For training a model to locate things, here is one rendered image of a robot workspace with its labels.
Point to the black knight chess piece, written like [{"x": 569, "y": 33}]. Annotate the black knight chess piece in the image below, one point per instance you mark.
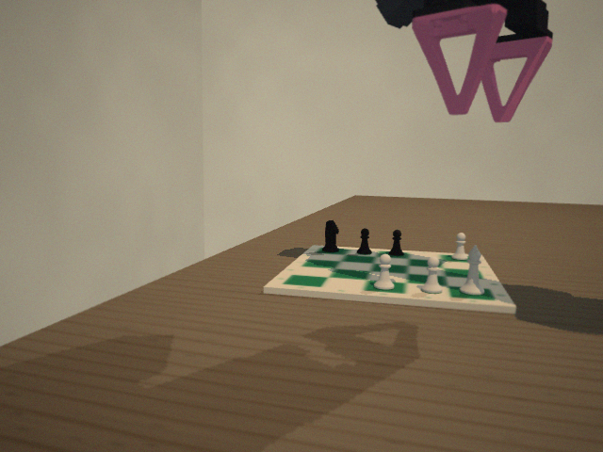
[{"x": 330, "y": 237}]

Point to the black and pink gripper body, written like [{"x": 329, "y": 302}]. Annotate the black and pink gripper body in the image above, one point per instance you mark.
[{"x": 526, "y": 18}]

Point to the green and cream chessboard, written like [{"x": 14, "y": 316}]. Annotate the green and cream chessboard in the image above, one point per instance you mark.
[{"x": 348, "y": 275}]

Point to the black pawn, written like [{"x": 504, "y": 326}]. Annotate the black pawn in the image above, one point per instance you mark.
[
  {"x": 396, "y": 250},
  {"x": 364, "y": 249}
]

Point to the white pawn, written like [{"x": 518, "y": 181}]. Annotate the white pawn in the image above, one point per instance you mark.
[
  {"x": 459, "y": 254},
  {"x": 432, "y": 286},
  {"x": 384, "y": 282}
]

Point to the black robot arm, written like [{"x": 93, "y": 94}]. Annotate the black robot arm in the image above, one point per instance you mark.
[{"x": 398, "y": 13}]

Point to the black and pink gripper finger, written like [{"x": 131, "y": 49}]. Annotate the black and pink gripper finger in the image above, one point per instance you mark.
[
  {"x": 535, "y": 50},
  {"x": 484, "y": 21}
]

